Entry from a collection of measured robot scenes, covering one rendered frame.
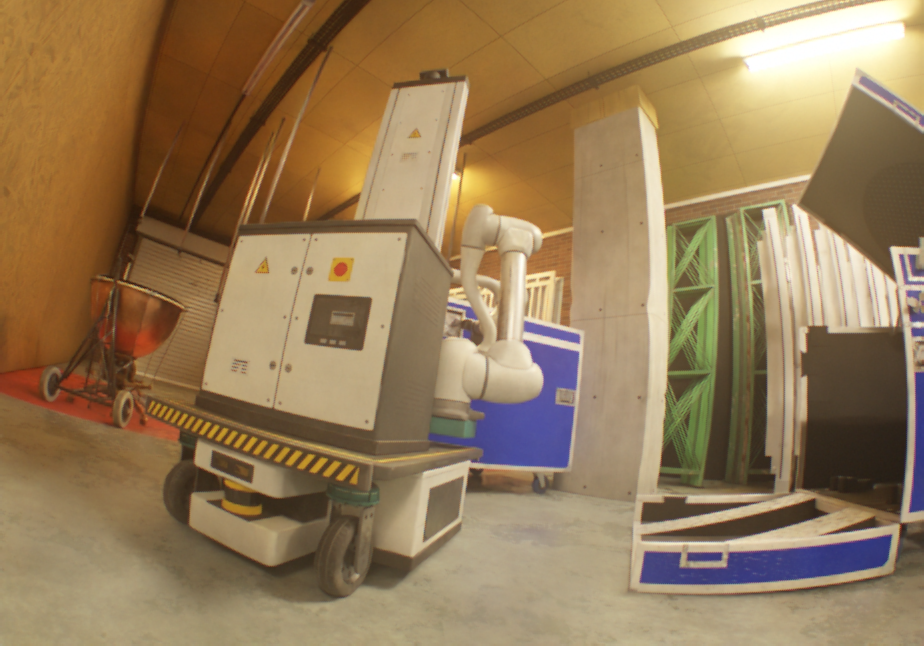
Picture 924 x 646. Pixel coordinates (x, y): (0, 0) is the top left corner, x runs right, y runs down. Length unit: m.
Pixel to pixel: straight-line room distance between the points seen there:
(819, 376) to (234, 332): 2.36
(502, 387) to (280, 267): 0.80
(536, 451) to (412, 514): 1.67
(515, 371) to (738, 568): 0.94
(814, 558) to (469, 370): 1.20
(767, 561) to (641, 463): 1.65
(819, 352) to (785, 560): 1.29
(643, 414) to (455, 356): 1.63
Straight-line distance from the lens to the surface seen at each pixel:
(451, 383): 1.38
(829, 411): 2.31
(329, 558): 0.85
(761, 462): 4.49
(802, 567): 1.29
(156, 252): 9.27
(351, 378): 0.90
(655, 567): 1.19
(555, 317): 4.45
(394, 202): 1.56
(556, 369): 2.63
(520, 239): 1.68
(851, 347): 2.41
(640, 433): 2.75
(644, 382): 2.77
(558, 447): 2.66
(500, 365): 1.43
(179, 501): 1.17
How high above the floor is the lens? 0.42
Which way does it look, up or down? 16 degrees up
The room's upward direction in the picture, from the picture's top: 8 degrees clockwise
